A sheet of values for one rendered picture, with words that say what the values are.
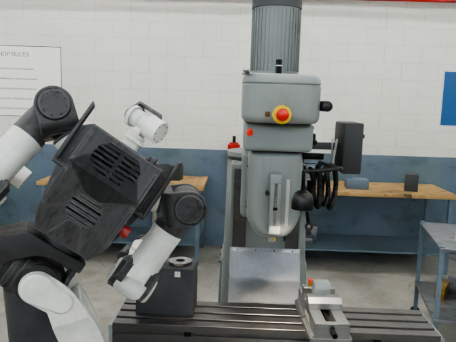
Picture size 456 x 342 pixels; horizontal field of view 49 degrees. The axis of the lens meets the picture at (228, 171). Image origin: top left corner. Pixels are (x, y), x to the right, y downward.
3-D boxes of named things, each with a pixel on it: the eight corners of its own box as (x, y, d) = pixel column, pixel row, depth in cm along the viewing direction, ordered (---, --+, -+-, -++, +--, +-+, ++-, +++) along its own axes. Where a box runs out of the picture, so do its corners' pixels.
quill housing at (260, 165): (302, 240, 178) (307, 151, 173) (244, 238, 178) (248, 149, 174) (296, 226, 197) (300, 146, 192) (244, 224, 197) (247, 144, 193)
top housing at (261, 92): (321, 125, 159) (324, 74, 157) (240, 122, 160) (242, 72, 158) (303, 119, 206) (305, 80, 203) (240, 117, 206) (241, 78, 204)
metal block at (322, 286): (330, 299, 188) (330, 283, 187) (314, 298, 187) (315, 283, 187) (326, 294, 193) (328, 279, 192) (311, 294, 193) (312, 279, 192)
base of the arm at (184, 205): (200, 237, 133) (211, 197, 132) (153, 226, 130) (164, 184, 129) (194, 224, 147) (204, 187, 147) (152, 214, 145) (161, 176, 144)
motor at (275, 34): (300, 79, 194) (305, -6, 189) (250, 77, 194) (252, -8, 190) (295, 81, 213) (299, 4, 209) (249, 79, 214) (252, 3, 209)
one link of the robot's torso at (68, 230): (113, 294, 119) (197, 171, 121) (-14, 216, 113) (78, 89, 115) (117, 265, 148) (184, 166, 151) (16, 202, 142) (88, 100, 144)
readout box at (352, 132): (364, 174, 203) (367, 123, 200) (341, 174, 203) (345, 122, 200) (353, 167, 223) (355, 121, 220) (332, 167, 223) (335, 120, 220)
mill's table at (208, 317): (445, 357, 180) (447, 336, 179) (106, 343, 183) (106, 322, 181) (422, 328, 203) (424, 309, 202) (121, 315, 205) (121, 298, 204)
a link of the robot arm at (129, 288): (140, 285, 160) (131, 313, 141) (113, 269, 159) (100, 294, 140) (159, 259, 159) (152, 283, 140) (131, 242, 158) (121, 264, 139)
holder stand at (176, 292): (192, 317, 189) (193, 266, 186) (135, 313, 190) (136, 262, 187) (196, 304, 201) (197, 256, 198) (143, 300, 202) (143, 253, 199)
